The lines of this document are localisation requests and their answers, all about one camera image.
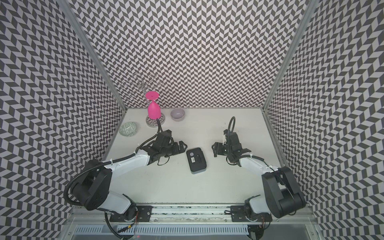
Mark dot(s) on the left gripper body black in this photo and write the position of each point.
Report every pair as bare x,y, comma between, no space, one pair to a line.
174,149

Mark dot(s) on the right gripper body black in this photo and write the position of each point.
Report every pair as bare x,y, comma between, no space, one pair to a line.
223,150

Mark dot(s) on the blue alarm clock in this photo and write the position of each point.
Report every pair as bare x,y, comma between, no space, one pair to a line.
196,160

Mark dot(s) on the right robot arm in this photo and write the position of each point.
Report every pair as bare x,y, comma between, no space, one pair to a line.
282,195

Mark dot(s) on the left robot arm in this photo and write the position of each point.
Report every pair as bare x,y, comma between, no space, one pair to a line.
91,188

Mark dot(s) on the grey small bowl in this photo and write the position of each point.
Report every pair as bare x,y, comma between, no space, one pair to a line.
178,115

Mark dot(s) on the pink wine glass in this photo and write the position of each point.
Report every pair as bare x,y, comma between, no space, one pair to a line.
154,110

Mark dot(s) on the green patterned dish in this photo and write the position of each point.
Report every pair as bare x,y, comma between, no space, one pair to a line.
128,129

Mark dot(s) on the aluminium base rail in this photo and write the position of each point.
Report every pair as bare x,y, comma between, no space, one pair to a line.
190,222

